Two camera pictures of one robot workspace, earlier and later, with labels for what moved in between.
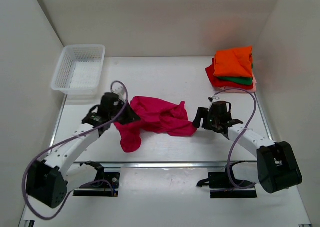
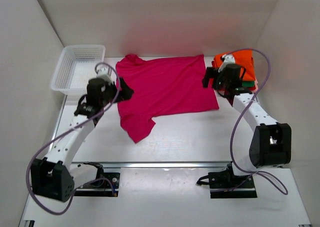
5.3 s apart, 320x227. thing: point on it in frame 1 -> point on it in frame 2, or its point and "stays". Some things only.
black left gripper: x=132 y=116 -> x=126 y=93
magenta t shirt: x=155 y=115 -> x=161 y=87
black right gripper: x=202 y=113 -> x=212 y=74
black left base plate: x=107 y=184 stays
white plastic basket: x=79 y=73 stays
